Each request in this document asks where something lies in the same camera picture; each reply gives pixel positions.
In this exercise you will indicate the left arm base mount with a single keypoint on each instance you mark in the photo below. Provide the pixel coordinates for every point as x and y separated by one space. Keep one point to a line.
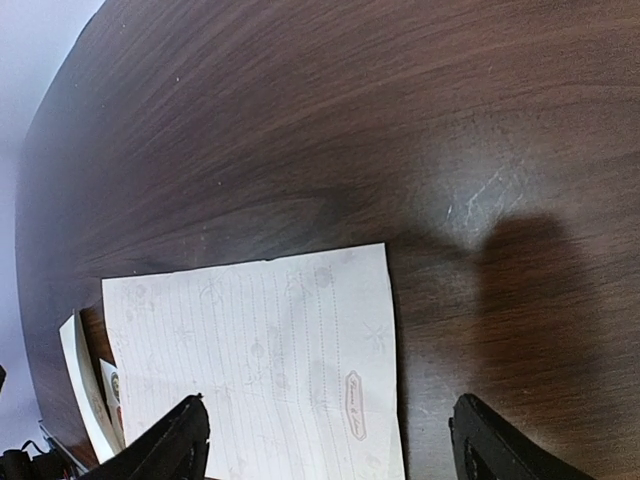
30 462

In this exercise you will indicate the red round sticker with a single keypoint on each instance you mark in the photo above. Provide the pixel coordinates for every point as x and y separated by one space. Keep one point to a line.
119 419

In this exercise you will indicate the lined stationery sheet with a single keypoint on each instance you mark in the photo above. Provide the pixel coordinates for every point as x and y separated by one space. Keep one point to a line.
294 359

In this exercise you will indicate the white sticker sheet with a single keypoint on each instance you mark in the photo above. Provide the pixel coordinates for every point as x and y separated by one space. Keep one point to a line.
106 369

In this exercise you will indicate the green round sticker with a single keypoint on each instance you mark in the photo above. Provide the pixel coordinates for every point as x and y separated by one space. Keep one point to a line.
114 383

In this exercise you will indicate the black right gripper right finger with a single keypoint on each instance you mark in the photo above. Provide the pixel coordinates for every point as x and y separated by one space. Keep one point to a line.
486 446

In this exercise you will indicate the cream envelope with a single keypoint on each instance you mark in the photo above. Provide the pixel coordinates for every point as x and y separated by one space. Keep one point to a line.
92 407

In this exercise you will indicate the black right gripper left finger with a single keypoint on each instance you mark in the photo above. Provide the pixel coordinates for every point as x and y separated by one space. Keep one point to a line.
175 447

